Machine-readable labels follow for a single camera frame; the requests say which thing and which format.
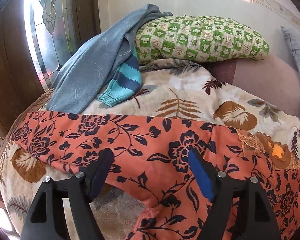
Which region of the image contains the orange floral blouse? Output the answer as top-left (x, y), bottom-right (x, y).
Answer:
top-left (12, 111), bottom-right (300, 239)

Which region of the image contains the leaf pattern cream blanket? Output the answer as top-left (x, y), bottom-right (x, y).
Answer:
top-left (0, 60), bottom-right (300, 232)

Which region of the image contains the blue grey cloth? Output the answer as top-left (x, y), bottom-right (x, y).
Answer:
top-left (46, 4), bottom-right (171, 114)

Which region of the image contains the teal striped sweater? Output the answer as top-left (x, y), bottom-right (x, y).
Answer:
top-left (97, 47), bottom-right (142, 107)

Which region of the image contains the green checkered pillow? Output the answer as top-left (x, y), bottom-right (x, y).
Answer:
top-left (135, 15), bottom-right (269, 64)

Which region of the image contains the stained glass window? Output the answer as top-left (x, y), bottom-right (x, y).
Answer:
top-left (24, 0), bottom-right (77, 91)

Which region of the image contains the dark wooden door frame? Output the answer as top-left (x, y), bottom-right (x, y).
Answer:
top-left (0, 0), bottom-right (101, 140)

